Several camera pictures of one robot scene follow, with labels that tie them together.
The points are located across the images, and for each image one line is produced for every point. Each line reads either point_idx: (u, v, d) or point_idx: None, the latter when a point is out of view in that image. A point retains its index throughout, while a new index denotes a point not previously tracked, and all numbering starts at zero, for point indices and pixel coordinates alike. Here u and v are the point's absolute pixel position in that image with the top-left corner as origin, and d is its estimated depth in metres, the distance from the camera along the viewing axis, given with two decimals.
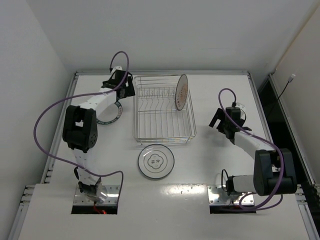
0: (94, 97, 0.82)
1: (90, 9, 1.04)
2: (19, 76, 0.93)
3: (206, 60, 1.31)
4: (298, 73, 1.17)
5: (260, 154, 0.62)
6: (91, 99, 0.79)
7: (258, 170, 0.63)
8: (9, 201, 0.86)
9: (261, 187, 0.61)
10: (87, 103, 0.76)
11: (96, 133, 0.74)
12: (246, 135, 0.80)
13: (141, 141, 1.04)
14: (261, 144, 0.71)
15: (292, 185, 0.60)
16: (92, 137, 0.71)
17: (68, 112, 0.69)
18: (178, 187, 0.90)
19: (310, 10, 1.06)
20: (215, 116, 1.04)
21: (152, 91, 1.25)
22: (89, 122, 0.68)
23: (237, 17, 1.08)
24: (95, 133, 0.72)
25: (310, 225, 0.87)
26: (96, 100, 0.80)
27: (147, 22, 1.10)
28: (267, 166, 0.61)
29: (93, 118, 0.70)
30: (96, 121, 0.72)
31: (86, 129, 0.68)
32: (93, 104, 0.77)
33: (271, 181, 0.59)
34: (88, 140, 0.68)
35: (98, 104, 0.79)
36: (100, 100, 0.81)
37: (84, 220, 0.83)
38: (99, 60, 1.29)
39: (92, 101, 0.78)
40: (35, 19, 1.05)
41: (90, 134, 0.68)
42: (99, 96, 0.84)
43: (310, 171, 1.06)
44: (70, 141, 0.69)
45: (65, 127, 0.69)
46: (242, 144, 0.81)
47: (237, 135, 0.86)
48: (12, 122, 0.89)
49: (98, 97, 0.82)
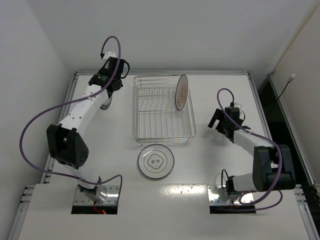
0: (78, 106, 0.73)
1: (90, 9, 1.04)
2: (19, 76, 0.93)
3: (206, 60, 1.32)
4: (298, 73, 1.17)
5: (258, 150, 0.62)
6: (75, 111, 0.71)
7: (256, 166, 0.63)
8: (9, 202, 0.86)
9: (260, 183, 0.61)
10: (70, 118, 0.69)
11: (86, 148, 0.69)
12: (245, 133, 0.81)
13: (141, 141, 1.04)
14: (260, 142, 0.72)
15: (291, 181, 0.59)
16: (81, 153, 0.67)
17: (49, 134, 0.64)
18: (178, 187, 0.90)
19: (310, 10, 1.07)
20: (214, 115, 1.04)
21: (152, 91, 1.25)
22: (74, 144, 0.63)
23: (236, 17, 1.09)
24: (83, 149, 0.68)
25: (310, 225, 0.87)
26: (79, 112, 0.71)
27: (147, 22, 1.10)
28: (266, 162, 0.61)
29: (78, 138, 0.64)
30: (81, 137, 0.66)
31: (72, 152, 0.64)
32: (77, 118, 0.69)
33: (270, 177, 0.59)
34: (77, 160, 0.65)
35: (83, 117, 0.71)
36: (85, 111, 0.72)
37: (84, 220, 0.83)
38: (99, 60, 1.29)
39: (75, 114, 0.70)
40: (36, 20, 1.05)
41: (76, 154, 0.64)
42: (84, 102, 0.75)
43: (310, 172, 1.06)
44: (60, 160, 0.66)
45: (51, 148, 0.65)
46: (242, 142, 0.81)
47: (236, 134, 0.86)
48: (13, 122, 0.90)
49: (84, 106, 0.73)
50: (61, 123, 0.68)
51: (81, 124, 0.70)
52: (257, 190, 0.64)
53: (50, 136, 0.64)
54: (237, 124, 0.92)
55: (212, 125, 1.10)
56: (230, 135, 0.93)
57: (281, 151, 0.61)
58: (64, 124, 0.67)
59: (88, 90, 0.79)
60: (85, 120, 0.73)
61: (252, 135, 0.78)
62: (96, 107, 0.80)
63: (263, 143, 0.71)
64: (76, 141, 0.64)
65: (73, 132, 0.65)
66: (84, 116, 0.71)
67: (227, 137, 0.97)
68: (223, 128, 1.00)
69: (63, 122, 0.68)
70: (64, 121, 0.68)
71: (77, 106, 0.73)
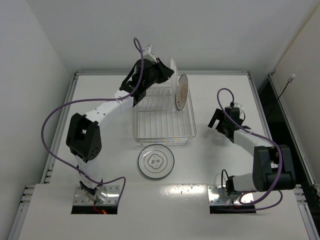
0: (105, 103, 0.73)
1: (90, 9, 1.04)
2: (19, 76, 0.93)
3: (206, 60, 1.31)
4: (298, 73, 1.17)
5: (258, 150, 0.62)
6: (101, 107, 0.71)
7: (256, 166, 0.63)
8: (9, 201, 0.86)
9: (260, 183, 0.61)
10: (95, 113, 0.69)
11: (99, 145, 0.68)
12: (245, 134, 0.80)
13: (141, 141, 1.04)
14: (260, 142, 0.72)
15: (291, 181, 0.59)
16: (94, 149, 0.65)
17: (74, 120, 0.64)
18: (178, 187, 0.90)
19: (310, 10, 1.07)
20: (214, 114, 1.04)
21: (152, 91, 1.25)
22: (92, 135, 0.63)
23: (237, 17, 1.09)
24: (97, 146, 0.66)
25: (310, 225, 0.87)
26: (105, 110, 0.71)
27: (147, 22, 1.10)
28: (266, 162, 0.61)
29: (97, 132, 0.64)
30: (99, 135, 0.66)
31: (88, 142, 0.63)
32: (101, 114, 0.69)
33: (270, 177, 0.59)
34: (88, 152, 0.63)
35: (107, 115, 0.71)
36: (110, 110, 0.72)
37: (84, 220, 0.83)
38: (99, 60, 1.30)
39: (101, 110, 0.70)
40: (35, 19, 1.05)
41: (91, 146, 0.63)
42: (111, 102, 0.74)
43: (310, 171, 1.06)
44: (72, 148, 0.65)
45: (69, 134, 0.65)
46: (242, 142, 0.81)
47: (236, 134, 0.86)
48: (12, 122, 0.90)
49: (110, 106, 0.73)
50: (86, 114, 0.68)
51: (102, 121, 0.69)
52: (257, 190, 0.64)
53: (72, 122, 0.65)
54: (237, 124, 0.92)
55: (212, 125, 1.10)
56: (230, 134, 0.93)
57: (281, 151, 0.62)
58: (88, 115, 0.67)
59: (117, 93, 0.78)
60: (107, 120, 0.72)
61: (251, 135, 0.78)
62: (121, 110, 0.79)
63: (263, 144, 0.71)
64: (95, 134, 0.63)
65: (94, 124, 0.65)
66: (108, 113, 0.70)
67: (227, 137, 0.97)
68: (223, 128, 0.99)
69: (88, 114, 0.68)
70: (89, 113, 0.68)
71: (104, 104, 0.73)
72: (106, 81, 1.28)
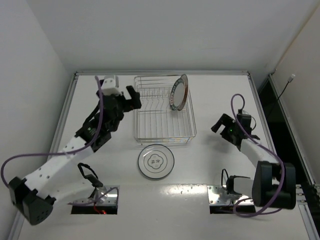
0: (53, 159, 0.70)
1: (89, 8, 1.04)
2: (18, 76, 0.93)
3: (206, 60, 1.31)
4: (298, 73, 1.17)
5: (262, 165, 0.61)
6: (46, 166, 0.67)
7: (257, 180, 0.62)
8: (9, 202, 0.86)
9: (258, 196, 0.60)
10: (38, 173, 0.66)
11: (48, 206, 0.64)
12: (252, 144, 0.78)
13: (141, 141, 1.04)
14: (266, 156, 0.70)
15: (290, 201, 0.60)
16: (41, 213, 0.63)
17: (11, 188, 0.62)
18: (178, 187, 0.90)
19: (310, 10, 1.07)
20: (220, 119, 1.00)
21: (152, 91, 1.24)
22: (29, 208, 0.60)
23: (237, 17, 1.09)
24: (44, 209, 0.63)
25: (310, 224, 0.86)
26: (49, 168, 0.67)
27: (147, 22, 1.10)
28: (268, 178, 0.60)
29: (34, 203, 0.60)
30: (41, 202, 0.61)
31: (27, 212, 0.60)
32: (44, 176, 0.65)
33: (269, 193, 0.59)
34: (32, 219, 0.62)
35: (52, 176, 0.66)
36: (57, 169, 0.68)
37: (84, 220, 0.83)
38: (99, 60, 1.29)
39: (45, 171, 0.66)
40: (35, 19, 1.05)
41: (32, 216, 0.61)
42: (60, 157, 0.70)
43: (310, 171, 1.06)
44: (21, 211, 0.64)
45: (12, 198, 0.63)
46: (248, 152, 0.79)
47: (243, 143, 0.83)
48: (12, 121, 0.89)
49: (57, 163, 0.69)
50: (26, 177, 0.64)
51: (47, 182, 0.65)
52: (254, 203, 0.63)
53: (11, 188, 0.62)
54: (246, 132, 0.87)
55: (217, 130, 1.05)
56: (237, 141, 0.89)
57: (285, 169, 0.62)
58: (29, 180, 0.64)
59: (70, 142, 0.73)
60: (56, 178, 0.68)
61: (261, 147, 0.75)
62: (78, 159, 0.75)
63: (269, 159, 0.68)
64: (33, 205, 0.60)
65: (32, 193, 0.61)
66: (52, 175, 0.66)
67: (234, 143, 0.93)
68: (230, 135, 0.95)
69: (29, 177, 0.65)
70: (30, 175, 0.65)
71: (51, 161, 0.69)
72: None
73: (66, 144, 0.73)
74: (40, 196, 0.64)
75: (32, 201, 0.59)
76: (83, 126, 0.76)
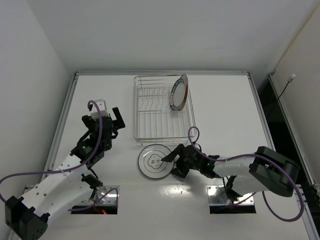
0: (50, 176, 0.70)
1: (89, 9, 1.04)
2: (18, 76, 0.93)
3: (206, 60, 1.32)
4: (298, 73, 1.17)
5: (255, 170, 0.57)
6: (43, 184, 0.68)
7: (267, 182, 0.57)
8: None
9: (282, 191, 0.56)
10: (35, 192, 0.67)
11: (44, 225, 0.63)
12: (223, 163, 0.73)
13: (141, 141, 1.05)
14: (242, 162, 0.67)
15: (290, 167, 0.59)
16: (36, 232, 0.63)
17: (8, 206, 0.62)
18: (177, 187, 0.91)
19: (310, 10, 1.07)
20: (177, 149, 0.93)
21: (152, 91, 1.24)
22: (25, 227, 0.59)
23: (236, 17, 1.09)
24: (41, 227, 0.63)
25: (310, 225, 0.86)
26: (45, 189, 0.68)
27: (148, 22, 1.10)
28: (269, 173, 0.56)
29: (32, 221, 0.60)
30: (39, 219, 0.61)
31: (23, 231, 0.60)
32: (41, 195, 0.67)
33: (283, 180, 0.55)
34: (28, 237, 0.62)
35: (49, 193, 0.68)
36: (54, 187, 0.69)
37: (84, 220, 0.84)
38: (99, 60, 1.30)
39: (41, 190, 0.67)
40: (35, 19, 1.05)
41: (28, 234, 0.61)
42: (56, 175, 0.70)
43: (310, 172, 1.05)
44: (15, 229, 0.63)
45: (7, 218, 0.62)
46: (226, 172, 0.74)
47: (216, 169, 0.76)
48: (13, 121, 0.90)
49: (54, 181, 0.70)
50: (24, 195, 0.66)
51: (42, 202, 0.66)
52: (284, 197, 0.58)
53: (7, 207, 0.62)
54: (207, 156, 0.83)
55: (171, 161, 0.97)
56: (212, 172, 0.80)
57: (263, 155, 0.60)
58: (25, 199, 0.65)
59: (66, 161, 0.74)
60: (52, 196, 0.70)
61: (230, 160, 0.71)
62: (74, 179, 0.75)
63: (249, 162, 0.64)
64: (31, 222, 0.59)
65: (30, 211, 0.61)
66: (50, 192, 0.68)
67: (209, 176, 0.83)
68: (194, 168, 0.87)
69: (26, 195, 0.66)
70: (28, 194, 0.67)
71: (48, 179, 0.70)
72: (106, 81, 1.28)
73: (62, 163, 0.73)
74: (37, 213, 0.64)
75: (29, 220, 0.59)
76: (77, 145, 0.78)
